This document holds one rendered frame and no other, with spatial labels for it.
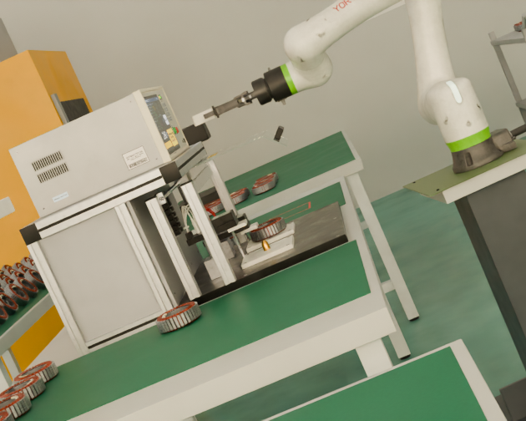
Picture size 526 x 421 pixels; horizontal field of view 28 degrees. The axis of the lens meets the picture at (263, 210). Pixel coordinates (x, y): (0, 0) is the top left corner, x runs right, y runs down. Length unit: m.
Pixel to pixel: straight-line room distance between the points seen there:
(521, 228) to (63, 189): 1.26
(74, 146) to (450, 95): 1.03
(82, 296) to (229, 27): 5.59
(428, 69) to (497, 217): 0.49
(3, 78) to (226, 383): 4.78
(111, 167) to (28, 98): 3.74
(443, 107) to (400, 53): 5.25
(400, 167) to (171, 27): 2.08
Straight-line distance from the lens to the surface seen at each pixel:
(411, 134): 8.22
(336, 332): 1.92
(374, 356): 1.97
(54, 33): 8.39
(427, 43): 3.12
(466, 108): 2.95
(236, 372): 1.95
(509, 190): 2.97
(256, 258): 2.82
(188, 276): 2.71
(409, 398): 1.42
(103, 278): 2.74
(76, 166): 2.84
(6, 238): 6.66
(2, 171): 6.61
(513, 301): 3.01
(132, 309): 2.74
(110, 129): 2.81
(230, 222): 2.84
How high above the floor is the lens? 1.21
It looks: 6 degrees down
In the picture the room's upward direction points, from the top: 24 degrees counter-clockwise
